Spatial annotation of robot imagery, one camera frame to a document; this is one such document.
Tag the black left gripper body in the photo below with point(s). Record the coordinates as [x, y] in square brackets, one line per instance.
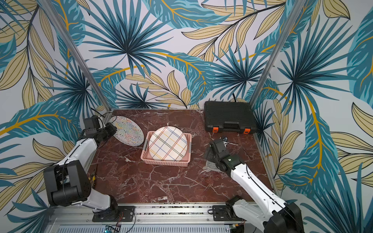
[107, 131]

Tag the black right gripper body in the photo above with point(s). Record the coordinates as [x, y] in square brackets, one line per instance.
[212, 154]

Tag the grey microfibre cloth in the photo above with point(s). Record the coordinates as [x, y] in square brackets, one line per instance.
[210, 166]

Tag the colourful squiggle pattern plate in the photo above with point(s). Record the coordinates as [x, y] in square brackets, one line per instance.
[128, 132]

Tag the white plaid striped plate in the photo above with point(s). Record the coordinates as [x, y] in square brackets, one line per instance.
[168, 143]

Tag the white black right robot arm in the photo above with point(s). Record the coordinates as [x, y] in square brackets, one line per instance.
[271, 214]

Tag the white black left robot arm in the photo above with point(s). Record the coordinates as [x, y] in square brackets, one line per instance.
[67, 182]

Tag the black plastic tool case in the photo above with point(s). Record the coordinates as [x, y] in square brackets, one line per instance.
[229, 117]

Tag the pink perforated plastic basket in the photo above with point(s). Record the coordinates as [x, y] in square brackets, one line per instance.
[145, 155]

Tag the aluminium corner post left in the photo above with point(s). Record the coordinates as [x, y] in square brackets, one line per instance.
[61, 29]

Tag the aluminium corner post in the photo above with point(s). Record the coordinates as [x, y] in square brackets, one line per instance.
[295, 12]
[61, 29]

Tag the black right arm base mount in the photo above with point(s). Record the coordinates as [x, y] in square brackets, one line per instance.
[223, 213]

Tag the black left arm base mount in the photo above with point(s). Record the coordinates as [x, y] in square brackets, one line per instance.
[119, 214]

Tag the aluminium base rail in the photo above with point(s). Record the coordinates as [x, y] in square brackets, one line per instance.
[149, 218]

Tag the aluminium corner post right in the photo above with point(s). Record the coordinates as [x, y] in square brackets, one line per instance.
[295, 12]

